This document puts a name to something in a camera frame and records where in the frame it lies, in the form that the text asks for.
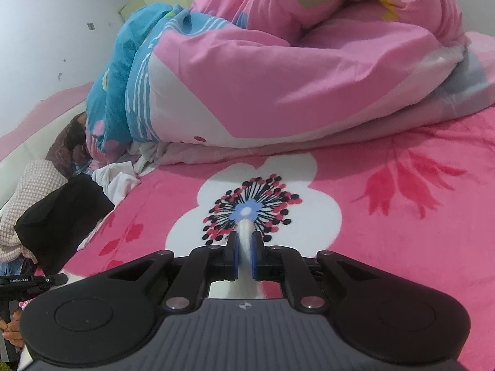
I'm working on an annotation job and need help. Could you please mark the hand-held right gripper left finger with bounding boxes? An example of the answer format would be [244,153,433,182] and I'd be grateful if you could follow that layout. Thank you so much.
[108,231,238,312]

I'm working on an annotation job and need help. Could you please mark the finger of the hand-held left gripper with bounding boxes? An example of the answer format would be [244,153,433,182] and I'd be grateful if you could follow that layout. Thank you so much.
[23,273,69,292]

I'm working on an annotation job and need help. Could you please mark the person's left hand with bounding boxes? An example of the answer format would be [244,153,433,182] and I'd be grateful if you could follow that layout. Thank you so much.
[0,309,24,348]

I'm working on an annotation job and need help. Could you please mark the black garment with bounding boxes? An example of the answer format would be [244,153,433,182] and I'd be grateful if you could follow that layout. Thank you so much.
[15,173,115,275]

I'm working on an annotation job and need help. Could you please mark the white sweater with deer embroidery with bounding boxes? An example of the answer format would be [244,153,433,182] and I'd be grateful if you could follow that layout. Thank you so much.
[58,220,285,300]

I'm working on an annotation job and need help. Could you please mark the blue jeans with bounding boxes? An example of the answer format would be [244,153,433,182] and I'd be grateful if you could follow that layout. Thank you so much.
[0,259,35,279]

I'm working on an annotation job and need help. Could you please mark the pink floral bed blanket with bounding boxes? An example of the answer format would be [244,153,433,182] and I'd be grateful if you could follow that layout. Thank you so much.
[62,33,495,371]

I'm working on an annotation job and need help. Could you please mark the pink white headboard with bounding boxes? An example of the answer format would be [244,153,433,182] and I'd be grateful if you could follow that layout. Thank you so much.
[0,81,95,209]

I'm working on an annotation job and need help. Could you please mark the white shirt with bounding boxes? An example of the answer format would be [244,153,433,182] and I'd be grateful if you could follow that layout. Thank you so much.
[91,162,140,205]

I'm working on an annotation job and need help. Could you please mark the grey crumpled cloth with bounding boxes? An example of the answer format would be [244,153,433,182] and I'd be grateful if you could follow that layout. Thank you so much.
[129,141,171,174]

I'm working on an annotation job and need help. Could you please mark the blue pink cartoon quilt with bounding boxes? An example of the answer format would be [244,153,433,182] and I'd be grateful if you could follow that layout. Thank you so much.
[85,0,495,163]

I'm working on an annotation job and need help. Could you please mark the pink white checked garment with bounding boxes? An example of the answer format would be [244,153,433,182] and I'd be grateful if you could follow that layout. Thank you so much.
[0,159,68,263]

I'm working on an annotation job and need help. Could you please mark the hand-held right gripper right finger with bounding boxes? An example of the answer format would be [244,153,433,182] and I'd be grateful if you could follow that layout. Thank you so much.
[251,231,381,312]

